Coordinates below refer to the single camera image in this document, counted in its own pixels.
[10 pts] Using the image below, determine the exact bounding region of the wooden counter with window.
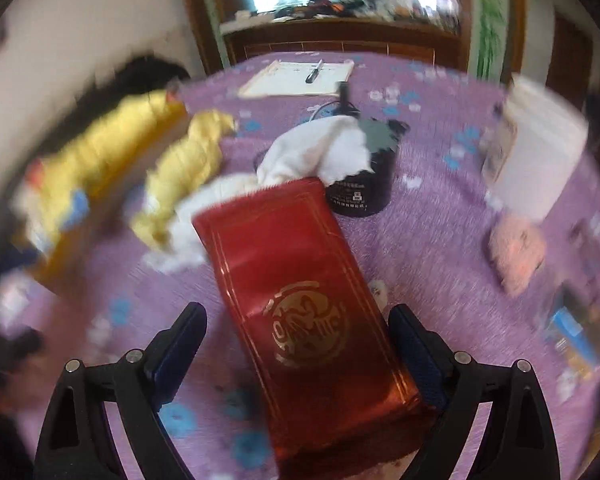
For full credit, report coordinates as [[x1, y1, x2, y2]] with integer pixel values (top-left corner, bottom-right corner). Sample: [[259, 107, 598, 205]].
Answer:
[[185, 0, 527, 82]]

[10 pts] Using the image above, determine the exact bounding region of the white notepad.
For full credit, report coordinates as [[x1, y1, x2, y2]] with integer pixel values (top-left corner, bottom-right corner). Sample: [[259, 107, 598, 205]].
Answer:
[[237, 60, 355, 100]]

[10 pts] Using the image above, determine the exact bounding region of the brown wooden door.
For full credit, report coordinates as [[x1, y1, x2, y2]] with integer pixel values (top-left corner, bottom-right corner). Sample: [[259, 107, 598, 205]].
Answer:
[[546, 11, 593, 110]]

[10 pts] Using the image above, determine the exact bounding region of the red leather tissue box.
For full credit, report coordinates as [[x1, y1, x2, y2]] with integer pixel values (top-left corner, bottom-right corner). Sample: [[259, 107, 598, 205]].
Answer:
[[193, 178, 434, 479]]

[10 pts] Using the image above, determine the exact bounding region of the yellow towel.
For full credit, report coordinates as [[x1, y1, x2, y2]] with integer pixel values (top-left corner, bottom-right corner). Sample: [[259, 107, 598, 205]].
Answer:
[[10, 90, 185, 255], [130, 110, 236, 250]]

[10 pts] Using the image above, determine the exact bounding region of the yellow rimmed storage box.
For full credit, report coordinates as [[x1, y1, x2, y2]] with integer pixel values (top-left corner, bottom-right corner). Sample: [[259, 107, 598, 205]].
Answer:
[[14, 109, 187, 287]]

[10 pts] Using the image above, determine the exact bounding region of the white cloth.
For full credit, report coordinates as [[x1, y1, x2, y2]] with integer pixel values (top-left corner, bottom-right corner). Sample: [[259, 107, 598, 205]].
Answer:
[[142, 115, 372, 274]]

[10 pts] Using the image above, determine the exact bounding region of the black sofa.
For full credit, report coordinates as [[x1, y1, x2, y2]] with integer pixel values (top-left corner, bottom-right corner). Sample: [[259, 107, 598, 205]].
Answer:
[[40, 54, 189, 154]]

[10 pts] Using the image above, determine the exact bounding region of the white plastic jar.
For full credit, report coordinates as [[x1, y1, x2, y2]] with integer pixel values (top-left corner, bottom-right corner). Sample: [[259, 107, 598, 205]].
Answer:
[[482, 74, 588, 223]]

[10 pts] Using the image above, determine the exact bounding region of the pink soft pouch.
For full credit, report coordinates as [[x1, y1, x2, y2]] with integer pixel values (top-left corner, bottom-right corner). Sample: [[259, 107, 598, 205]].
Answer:
[[488, 214, 546, 297]]

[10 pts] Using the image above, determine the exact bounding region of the blue snack packet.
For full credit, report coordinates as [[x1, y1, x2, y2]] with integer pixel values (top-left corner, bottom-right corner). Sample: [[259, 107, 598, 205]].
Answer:
[[545, 283, 600, 379]]

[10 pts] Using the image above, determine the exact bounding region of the purple floral tablecloth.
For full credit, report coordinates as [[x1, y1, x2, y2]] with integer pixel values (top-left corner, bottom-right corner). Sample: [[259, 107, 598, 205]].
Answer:
[[2, 51, 600, 479]]

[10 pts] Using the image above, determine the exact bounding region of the black pen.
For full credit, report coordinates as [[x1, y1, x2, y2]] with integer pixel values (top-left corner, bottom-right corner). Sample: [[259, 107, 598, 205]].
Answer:
[[304, 60, 324, 84]]

